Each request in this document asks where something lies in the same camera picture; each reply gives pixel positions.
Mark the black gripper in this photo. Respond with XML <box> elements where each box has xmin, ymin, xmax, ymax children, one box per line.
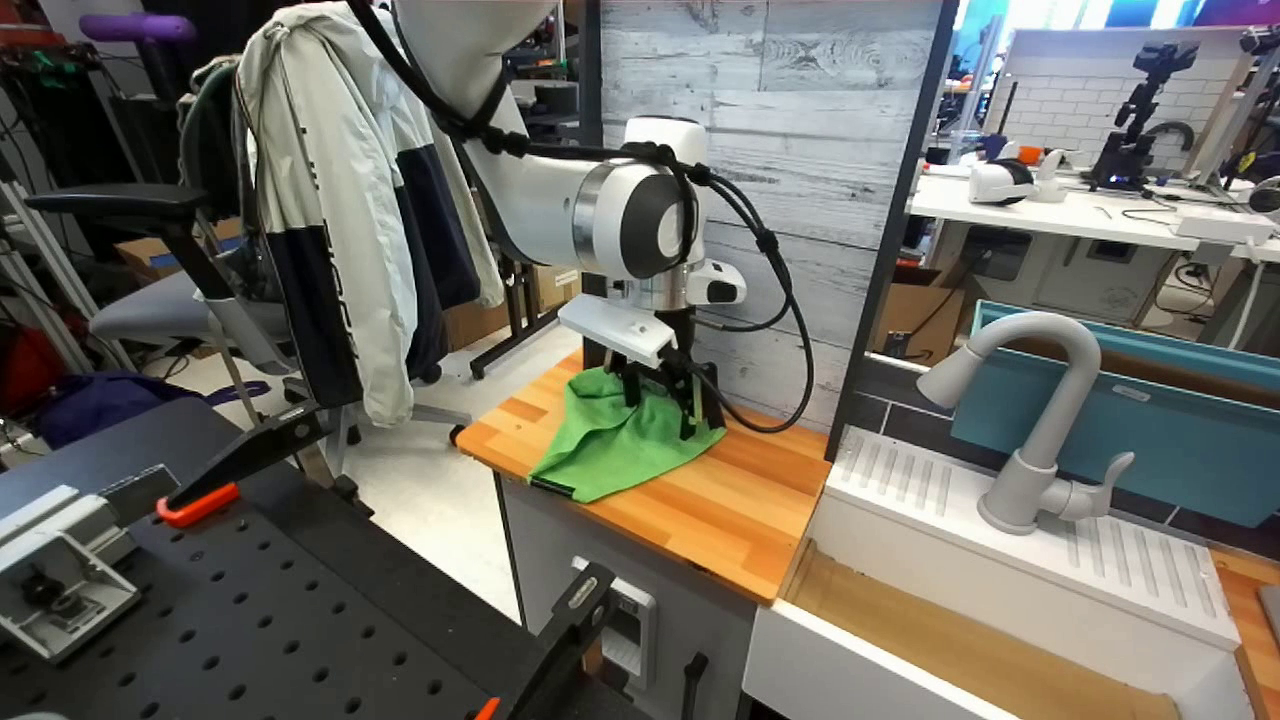
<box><xmin>581</xmin><ymin>302</ymin><xmax>734</xmax><ymax>441</ymax></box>

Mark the green cloth rag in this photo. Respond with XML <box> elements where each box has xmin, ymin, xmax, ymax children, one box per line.
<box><xmin>529</xmin><ymin>366</ymin><xmax>734</xmax><ymax>508</ymax></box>

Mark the wooden butcher block countertop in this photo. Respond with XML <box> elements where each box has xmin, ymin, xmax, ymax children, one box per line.
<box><xmin>451</xmin><ymin>348</ymin><xmax>832</xmax><ymax>608</ymax></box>

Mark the white cabinet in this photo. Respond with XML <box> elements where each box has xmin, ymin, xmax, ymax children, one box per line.
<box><xmin>495</xmin><ymin>471</ymin><xmax>791</xmax><ymax>720</ymax></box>

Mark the cardboard box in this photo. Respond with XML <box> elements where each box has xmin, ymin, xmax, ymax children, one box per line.
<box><xmin>869</xmin><ymin>276</ymin><xmax>972</xmax><ymax>370</ymax></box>

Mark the black clamp orange tip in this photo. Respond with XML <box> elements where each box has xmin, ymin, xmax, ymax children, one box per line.
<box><xmin>472</xmin><ymin>558</ymin><xmax>631</xmax><ymax>720</ymax></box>

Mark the white sink with drainboard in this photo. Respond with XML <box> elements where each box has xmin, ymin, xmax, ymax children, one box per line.
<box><xmin>741</xmin><ymin>426</ymin><xmax>1256</xmax><ymax>720</ymax></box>

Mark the white hanging jacket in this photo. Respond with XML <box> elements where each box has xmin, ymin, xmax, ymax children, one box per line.
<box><xmin>235</xmin><ymin>0</ymin><xmax>507</xmax><ymax>432</ymax></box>

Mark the grey kitchen faucet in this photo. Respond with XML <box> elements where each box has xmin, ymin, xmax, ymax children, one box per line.
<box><xmin>912</xmin><ymin>310</ymin><xmax>1139</xmax><ymax>541</ymax></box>

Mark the white orange device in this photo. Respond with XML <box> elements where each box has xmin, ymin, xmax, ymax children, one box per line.
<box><xmin>964</xmin><ymin>140</ymin><xmax>1072</xmax><ymax>214</ymax></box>

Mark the wooden counter strip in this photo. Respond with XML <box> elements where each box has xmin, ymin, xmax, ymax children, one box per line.
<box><xmin>784</xmin><ymin>541</ymin><xmax>1185</xmax><ymax>720</ymax></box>

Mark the white desk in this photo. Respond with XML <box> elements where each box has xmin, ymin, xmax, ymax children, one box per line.
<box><xmin>903</xmin><ymin>159</ymin><xmax>1280</xmax><ymax>268</ymax></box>

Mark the black perforated table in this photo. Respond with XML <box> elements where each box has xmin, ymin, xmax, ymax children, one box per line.
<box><xmin>0</xmin><ymin>394</ymin><xmax>539</xmax><ymax>720</ymax></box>

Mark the teal panel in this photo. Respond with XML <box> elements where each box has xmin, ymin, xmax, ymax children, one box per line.
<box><xmin>948</xmin><ymin>296</ymin><xmax>1280</xmax><ymax>533</ymax></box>

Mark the grey office chair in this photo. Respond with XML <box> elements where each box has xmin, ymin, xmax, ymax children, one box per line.
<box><xmin>21</xmin><ymin>51</ymin><xmax>275</xmax><ymax>394</ymax></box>

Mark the purple roll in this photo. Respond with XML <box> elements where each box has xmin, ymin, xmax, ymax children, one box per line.
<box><xmin>77</xmin><ymin>9</ymin><xmax>201</xmax><ymax>50</ymax></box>

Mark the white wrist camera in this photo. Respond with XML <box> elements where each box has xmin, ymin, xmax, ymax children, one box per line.
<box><xmin>557</xmin><ymin>294</ymin><xmax>680</xmax><ymax>374</ymax></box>

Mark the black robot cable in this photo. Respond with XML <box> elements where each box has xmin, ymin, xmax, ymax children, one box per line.
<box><xmin>347</xmin><ymin>0</ymin><xmax>819</xmax><ymax>441</ymax></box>

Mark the black frame post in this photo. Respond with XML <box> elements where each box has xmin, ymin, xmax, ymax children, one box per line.
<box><xmin>825</xmin><ymin>0</ymin><xmax>964</xmax><ymax>465</ymax></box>

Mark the black clamp orange handle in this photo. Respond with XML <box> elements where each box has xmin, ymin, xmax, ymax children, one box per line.
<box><xmin>151</xmin><ymin>403</ymin><xmax>341</xmax><ymax>533</ymax></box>

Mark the black camera rig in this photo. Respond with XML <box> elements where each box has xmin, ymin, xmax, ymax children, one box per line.
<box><xmin>1087</xmin><ymin>38</ymin><xmax>1205</xmax><ymax>192</ymax></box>

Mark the aluminium extrusion bracket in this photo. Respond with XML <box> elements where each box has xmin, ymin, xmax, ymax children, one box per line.
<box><xmin>0</xmin><ymin>460</ymin><xmax>186</xmax><ymax>670</ymax></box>

